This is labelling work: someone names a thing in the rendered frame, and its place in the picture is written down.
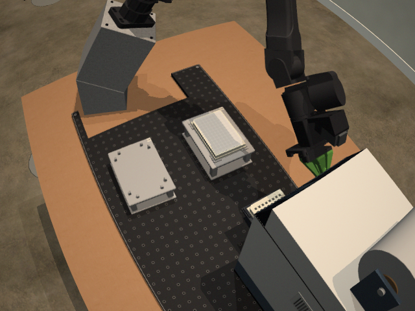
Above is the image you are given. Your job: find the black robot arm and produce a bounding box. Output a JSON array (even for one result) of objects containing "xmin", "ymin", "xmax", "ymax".
[{"xmin": 108, "ymin": 0, "xmax": 349, "ymax": 147}]

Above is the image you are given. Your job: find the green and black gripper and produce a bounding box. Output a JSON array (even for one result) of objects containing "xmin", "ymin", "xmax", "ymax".
[{"xmin": 286, "ymin": 114, "xmax": 333, "ymax": 177}]

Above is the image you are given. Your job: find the grey cylinder stub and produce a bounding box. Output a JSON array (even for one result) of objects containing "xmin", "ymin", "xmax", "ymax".
[{"xmin": 377, "ymin": 288, "xmax": 385, "ymax": 297}]

